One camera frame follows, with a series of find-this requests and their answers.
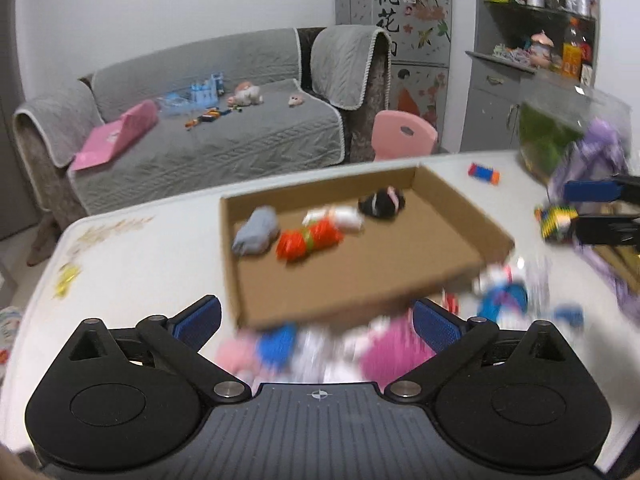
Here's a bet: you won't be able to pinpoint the pink folder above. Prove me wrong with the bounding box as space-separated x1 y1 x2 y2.
68 100 161 172

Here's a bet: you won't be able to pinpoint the small white plush toy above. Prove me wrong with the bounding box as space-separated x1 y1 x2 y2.
477 261 526 291

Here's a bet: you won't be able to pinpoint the blue toy castle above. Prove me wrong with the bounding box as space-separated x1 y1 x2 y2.
187 72 226 108

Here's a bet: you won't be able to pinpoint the pink plastic chair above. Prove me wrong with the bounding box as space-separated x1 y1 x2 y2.
372 110 438 162

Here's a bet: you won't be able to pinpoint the white desktop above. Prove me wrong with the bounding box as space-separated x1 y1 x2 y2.
0 150 640 480

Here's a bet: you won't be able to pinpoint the blue ribbed sock bundle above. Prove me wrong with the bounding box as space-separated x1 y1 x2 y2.
475 282 528 323

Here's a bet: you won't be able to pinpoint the yellow wrapper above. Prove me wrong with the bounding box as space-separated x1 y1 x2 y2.
52 262 83 301

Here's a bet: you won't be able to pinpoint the grey rolled sock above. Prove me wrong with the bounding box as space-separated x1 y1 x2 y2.
231 207 281 257

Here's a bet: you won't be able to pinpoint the white bundle with orange end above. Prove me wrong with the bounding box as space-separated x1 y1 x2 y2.
302 205 365 235

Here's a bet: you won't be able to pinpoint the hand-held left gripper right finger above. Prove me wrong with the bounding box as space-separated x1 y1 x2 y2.
382 297 571 406

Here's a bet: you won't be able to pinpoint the glass jar with green contents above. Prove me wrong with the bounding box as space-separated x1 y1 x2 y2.
517 72 633 186

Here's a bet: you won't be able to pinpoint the clear plastic packaging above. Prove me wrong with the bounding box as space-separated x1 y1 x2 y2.
157 92 193 116

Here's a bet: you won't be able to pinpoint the black pink sock bundle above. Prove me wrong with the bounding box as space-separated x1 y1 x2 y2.
358 186 406 220

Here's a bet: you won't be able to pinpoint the grey covered sofa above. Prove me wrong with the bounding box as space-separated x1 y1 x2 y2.
12 25 393 231

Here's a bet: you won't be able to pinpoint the white pink plush toy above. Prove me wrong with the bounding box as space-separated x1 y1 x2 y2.
227 81 265 107

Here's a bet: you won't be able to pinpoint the pink doll figure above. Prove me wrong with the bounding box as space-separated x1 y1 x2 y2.
529 30 553 68

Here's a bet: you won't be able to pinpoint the brown cardboard box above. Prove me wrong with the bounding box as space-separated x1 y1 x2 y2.
220 164 516 331

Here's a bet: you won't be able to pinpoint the blue orange foam dart toy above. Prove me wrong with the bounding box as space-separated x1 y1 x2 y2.
468 162 501 183

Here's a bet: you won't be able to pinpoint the flower patterned fridge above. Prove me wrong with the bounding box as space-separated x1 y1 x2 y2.
334 0 453 153

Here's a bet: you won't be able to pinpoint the dark wooden door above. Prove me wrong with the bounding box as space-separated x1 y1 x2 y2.
0 0 41 241

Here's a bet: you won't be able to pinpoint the grey shelf cabinet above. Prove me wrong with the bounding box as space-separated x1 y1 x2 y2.
460 0 601 153

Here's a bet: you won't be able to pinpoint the magenta fluffy slippers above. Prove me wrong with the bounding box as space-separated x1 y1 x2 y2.
350 317 438 386

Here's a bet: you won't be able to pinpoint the colourful bead cube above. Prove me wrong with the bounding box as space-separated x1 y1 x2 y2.
534 202 581 243

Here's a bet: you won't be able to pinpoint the orange drink bottle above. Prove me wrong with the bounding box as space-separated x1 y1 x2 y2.
562 17 583 78

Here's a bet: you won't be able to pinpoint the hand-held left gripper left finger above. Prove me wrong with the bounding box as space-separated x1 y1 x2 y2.
67 295 252 403

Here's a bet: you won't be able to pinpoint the orange black toy gun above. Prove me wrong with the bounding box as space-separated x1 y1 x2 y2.
185 108 236 128

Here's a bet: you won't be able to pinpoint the orange rolled sock bundle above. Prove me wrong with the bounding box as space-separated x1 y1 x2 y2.
276 222 343 263

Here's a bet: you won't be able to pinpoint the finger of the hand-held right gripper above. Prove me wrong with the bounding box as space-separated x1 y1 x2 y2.
570 215 640 249
564 176 640 206

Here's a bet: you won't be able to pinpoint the purple water bottle with strap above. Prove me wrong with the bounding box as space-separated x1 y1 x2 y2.
547 119 640 313

